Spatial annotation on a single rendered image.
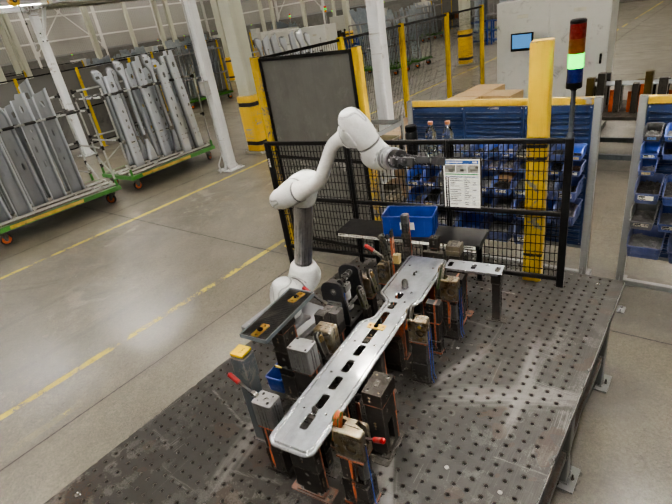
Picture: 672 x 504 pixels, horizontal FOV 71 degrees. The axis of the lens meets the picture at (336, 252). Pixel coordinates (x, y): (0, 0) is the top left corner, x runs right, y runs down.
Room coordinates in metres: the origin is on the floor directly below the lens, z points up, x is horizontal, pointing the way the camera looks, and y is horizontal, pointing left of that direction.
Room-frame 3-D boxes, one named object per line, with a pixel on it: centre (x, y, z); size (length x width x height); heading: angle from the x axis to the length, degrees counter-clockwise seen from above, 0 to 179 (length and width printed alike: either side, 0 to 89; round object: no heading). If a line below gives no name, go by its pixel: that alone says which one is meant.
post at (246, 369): (1.51, 0.43, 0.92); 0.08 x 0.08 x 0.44; 57
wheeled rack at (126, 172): (9.18, 3.03, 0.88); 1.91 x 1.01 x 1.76; 141
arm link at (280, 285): (2.27, 0.32, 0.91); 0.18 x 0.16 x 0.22; 147
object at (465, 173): (2.52, -0.77, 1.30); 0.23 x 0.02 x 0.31; 57
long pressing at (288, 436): (1.71, -0.12, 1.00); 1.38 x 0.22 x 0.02; 147
